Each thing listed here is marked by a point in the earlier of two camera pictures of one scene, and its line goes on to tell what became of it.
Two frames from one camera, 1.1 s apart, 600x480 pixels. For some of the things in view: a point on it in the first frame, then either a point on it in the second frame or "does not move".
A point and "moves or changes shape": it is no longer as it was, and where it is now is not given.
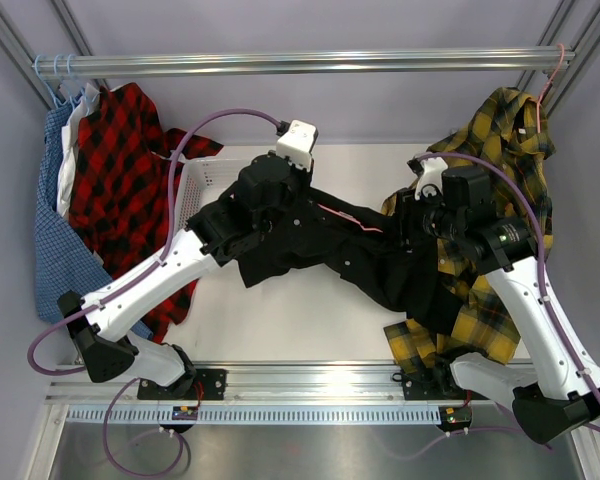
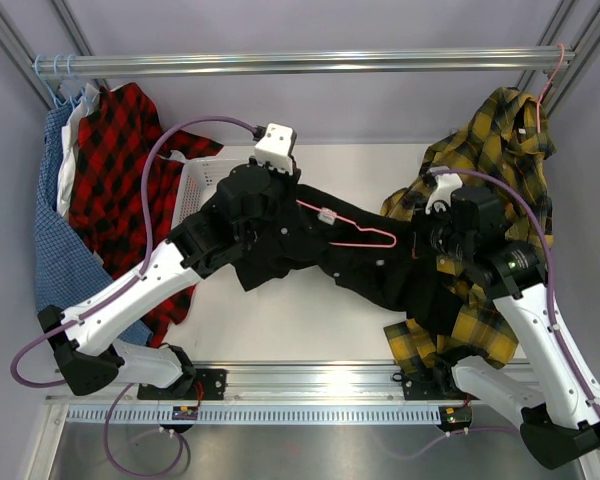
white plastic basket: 202,184 does not move
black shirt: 367,247 does not move
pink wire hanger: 349,216 moves or changes shape
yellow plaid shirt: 509,133 does not move
